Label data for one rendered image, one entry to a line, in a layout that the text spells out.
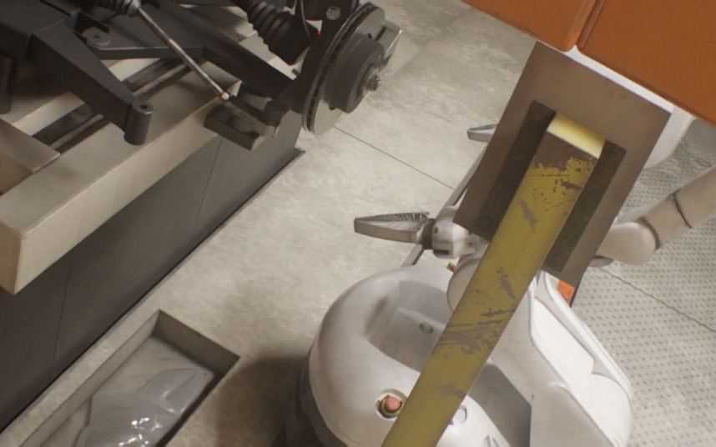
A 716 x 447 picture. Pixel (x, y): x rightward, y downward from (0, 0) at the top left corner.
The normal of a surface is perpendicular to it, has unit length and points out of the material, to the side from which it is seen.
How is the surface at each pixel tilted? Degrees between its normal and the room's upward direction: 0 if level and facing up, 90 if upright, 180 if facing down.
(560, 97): 90
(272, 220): 0
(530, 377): 91
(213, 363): 90
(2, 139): 0
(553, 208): 90
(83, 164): 0
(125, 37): 10
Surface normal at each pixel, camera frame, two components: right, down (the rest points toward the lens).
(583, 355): 0.65, -0.54
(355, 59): -0.05, -0.21
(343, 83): -0.35, 0.39
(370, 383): -0.18, -0.65
